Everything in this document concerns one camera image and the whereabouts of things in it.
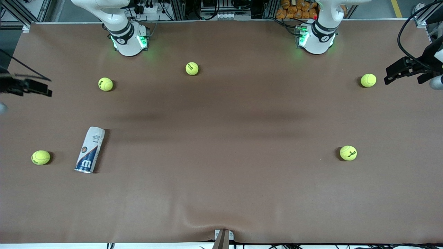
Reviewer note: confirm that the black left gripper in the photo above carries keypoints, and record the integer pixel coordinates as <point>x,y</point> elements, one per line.
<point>427,58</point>

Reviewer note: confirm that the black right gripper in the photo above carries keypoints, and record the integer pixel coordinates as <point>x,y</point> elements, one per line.
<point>7,85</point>

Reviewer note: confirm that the blue white tennis ball can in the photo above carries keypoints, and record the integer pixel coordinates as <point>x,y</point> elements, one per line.
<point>90,148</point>

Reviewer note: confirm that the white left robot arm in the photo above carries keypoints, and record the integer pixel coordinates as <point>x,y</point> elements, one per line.
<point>316,38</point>

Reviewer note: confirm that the yellow tennis ball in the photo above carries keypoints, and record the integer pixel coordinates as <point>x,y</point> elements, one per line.
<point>41,157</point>
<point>105,84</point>
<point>348,153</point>
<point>368,80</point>
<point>192,68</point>

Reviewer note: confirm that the pile of orange items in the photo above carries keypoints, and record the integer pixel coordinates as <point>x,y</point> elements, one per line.
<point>294,8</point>

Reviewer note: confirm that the white power strip with plugs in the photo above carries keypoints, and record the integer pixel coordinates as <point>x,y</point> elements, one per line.
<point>150,9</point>

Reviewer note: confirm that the silver electronics rack unit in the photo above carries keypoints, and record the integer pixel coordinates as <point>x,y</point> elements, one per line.
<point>225,10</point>

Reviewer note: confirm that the aluminium frame profile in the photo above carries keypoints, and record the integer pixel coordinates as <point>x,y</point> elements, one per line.
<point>271,8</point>
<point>178,9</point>
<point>427,15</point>
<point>17,14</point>

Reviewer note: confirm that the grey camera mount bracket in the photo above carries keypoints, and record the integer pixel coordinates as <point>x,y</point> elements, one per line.
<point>223,238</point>

